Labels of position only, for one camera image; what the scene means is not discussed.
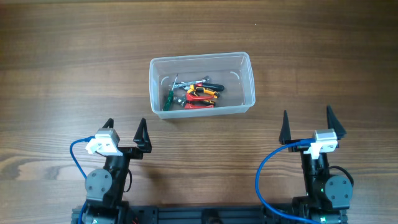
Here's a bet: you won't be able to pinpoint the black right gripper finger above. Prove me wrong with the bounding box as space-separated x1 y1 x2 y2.
326 105 346 140
279 110 292 145

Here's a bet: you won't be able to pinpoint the green handled screwdriver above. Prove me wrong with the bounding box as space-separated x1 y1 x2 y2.
163 74 178 111

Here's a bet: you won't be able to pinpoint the red handled cutters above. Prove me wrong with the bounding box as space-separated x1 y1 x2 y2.
173 93 216 110

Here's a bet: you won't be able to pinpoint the orange black needle-nose pliers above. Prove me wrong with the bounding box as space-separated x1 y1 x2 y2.
183 85 220 98

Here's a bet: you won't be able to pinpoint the black red screwdriver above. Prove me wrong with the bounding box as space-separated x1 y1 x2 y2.
195 83 224 91

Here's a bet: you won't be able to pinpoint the small silver wrench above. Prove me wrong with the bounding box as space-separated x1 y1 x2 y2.
169 76 210 90

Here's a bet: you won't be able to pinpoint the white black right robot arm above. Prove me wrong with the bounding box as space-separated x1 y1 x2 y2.
288 106 354 223

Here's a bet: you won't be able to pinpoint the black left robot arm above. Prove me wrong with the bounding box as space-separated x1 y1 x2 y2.
76 118 152 224

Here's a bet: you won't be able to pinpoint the clear plastic container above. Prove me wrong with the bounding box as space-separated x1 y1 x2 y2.
149 52 256 119

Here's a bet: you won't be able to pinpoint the blue right camera cable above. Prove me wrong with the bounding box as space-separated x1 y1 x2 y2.
254 138 321 224

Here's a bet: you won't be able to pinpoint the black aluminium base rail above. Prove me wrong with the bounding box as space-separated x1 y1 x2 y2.
70 202 348 224

